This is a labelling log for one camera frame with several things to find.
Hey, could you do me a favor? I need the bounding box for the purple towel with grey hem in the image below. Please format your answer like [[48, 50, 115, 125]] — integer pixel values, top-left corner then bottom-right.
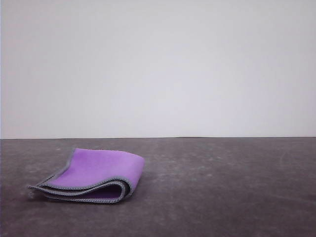
[[27, 147, 145, 205]]

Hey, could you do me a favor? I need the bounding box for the grey table cloth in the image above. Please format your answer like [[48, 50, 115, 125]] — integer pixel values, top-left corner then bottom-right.
[[0, 136, 316, 237]]

